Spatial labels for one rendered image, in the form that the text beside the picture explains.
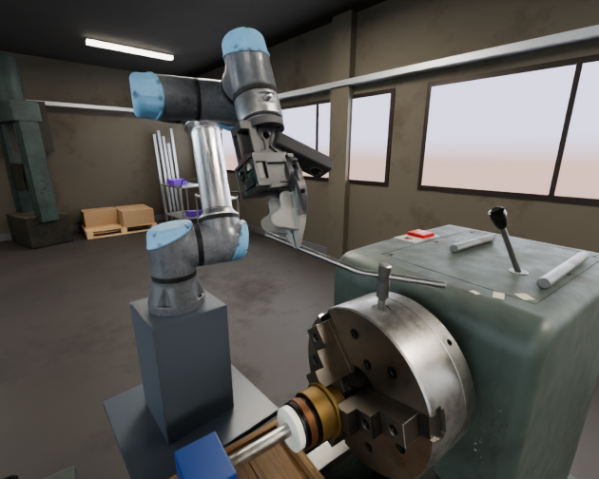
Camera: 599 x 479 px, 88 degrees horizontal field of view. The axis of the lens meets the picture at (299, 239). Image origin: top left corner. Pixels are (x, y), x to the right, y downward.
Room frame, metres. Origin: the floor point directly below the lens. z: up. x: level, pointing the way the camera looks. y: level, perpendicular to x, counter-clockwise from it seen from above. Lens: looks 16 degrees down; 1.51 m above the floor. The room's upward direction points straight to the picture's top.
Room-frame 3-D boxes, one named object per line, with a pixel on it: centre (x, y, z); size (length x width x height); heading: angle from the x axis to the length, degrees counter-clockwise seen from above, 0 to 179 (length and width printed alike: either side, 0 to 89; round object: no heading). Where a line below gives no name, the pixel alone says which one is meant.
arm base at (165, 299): (0.80, 0.34, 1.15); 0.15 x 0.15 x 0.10
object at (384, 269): (0.51, -0.15, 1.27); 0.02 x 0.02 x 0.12
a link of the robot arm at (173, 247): (0.81, 0.34, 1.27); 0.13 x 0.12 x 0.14; 117
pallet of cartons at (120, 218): (6.10, 3.60, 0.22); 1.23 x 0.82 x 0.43; 132
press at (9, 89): (5.24, 4.46, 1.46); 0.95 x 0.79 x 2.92; 42
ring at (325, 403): (0.44, -0.03, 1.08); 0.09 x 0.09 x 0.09; 35
